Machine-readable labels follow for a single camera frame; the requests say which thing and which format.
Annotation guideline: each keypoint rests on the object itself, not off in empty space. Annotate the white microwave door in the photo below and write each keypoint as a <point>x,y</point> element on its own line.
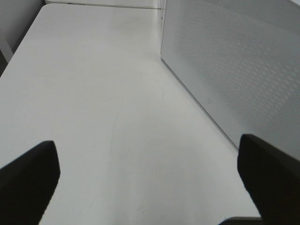
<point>241,60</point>

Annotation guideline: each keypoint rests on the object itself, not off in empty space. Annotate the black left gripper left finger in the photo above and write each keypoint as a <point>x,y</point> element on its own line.
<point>27,185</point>

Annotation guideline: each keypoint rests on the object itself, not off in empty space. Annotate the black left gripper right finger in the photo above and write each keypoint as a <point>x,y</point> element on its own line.
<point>272,179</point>

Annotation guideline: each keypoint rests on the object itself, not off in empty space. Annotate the grey table leg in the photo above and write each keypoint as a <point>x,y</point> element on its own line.
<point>5,47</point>

